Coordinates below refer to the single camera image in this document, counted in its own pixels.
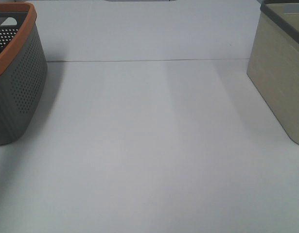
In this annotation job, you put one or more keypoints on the beige basket with grey rim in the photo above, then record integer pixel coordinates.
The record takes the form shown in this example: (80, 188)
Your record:
(274, 62)

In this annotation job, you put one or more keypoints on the grey basket with orange rim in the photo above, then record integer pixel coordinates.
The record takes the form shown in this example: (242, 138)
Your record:
(23, 70)

